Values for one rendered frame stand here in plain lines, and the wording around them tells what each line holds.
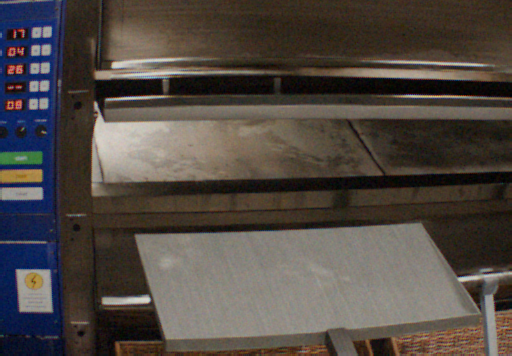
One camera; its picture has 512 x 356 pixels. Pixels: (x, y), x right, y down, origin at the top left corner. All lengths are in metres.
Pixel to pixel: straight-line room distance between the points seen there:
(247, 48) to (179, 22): 0.14
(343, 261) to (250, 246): 0.17
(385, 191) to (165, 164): 0.45
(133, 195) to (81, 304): 0.28
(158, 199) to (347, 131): 0.54
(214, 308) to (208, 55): 0.49
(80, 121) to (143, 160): 0.27
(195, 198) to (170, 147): 0.21
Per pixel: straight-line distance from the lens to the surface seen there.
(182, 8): 2.16
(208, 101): 2.07
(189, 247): 2.10
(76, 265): 2.35
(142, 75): 2.08
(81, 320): 2.42
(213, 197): 2.31
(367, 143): 2.59
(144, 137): 2.53
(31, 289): 2.34
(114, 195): 2.28
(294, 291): 2.01
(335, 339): 1.85
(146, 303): 1.96
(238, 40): 2.18
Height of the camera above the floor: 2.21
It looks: 25 degrees down
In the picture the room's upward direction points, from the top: 5 degrees clockwise
